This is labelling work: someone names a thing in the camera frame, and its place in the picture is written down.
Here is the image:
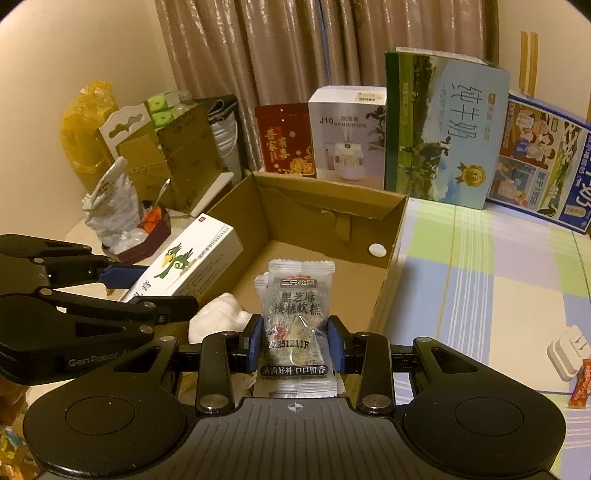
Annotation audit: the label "brown cardboard box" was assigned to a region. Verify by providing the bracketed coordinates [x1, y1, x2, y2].
[185, 171, 410, 343]

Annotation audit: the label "green small packs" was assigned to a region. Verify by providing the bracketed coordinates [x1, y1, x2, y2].
[146, 89, 193, 128]

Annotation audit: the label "green landscape milk carton box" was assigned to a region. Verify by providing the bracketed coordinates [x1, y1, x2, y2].
[384, 46, 511, 211]

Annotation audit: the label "white plug adapter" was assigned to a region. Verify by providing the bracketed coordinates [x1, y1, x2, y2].
[547, 324, 591, 382]

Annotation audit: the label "brown box with white cutout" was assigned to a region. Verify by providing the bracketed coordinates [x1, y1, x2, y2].
[99, 104, 221, 214]

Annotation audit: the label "plaid tablecloth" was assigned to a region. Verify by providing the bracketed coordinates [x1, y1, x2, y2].
[365, 198, 591, 464]

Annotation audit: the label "white bucket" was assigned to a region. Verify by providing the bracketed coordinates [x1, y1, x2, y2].
[205, 95, 243, 184]

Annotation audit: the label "red snack packet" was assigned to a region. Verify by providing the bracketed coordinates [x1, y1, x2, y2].
[568, 360, 591, 409]

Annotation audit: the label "white humidifier box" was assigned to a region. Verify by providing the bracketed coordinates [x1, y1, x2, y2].
[308, 85, 388, 190]

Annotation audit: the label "white knitted glove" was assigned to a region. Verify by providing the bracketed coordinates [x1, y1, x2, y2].
[188, 292, 253, 345]

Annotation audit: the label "grey snack packet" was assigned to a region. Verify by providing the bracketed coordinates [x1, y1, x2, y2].
[259, 258, 341, 398]

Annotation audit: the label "red gift box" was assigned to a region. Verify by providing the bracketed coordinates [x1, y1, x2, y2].
[255, 102, 317, 179]

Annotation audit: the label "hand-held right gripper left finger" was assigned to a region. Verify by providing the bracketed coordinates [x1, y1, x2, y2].
[111, 315, 265, 403]

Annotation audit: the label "yellow plastic bag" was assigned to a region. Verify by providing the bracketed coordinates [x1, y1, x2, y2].
[59, 80, 122, 175]

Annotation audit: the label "dark red tray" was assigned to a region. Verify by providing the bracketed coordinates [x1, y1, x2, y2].
[102, 205, 173, 264]

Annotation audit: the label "white medicine box green bird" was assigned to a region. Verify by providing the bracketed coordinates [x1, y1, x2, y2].
[121, 213, 245, 304]

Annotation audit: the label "metal spoon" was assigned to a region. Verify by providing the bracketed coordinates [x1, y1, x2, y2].
[152, 178, 172, 209]

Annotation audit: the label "brown curtain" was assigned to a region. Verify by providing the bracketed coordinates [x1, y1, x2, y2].
[154, 0, 502, 175]

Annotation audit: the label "blue cartoon milk carton box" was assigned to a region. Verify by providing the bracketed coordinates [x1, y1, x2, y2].
[487, 90, 591, 237]

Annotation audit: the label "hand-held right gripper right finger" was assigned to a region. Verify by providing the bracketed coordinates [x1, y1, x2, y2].
[325, 315, 469, 401]

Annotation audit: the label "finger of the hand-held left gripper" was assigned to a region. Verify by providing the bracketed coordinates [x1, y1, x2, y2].
[28, 255, 147, 292]
[39, 287, 199, 327]

